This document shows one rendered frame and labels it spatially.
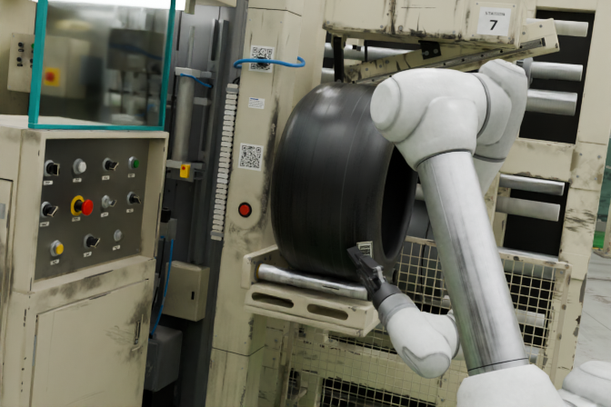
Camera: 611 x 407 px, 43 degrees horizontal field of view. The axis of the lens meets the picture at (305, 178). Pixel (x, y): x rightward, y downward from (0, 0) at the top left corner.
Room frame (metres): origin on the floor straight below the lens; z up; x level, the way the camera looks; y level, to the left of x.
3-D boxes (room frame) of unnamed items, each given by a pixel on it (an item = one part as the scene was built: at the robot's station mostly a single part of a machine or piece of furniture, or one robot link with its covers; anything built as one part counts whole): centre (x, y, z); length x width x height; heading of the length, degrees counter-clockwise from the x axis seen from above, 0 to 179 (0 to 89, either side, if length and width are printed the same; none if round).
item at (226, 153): (2.33, 0.24, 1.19); 0.05 x 0.04 x 0.48; 160
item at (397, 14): (2.49, -0.32, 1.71); 0.61 x 0.25 x 0.15; 70
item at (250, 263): (2.32, 0.07, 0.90); 0.40 x 0.03 x 0.10; 160
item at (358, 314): (2.13, -0.05, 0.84); 0.36 x 0.09 x 0.06; 70
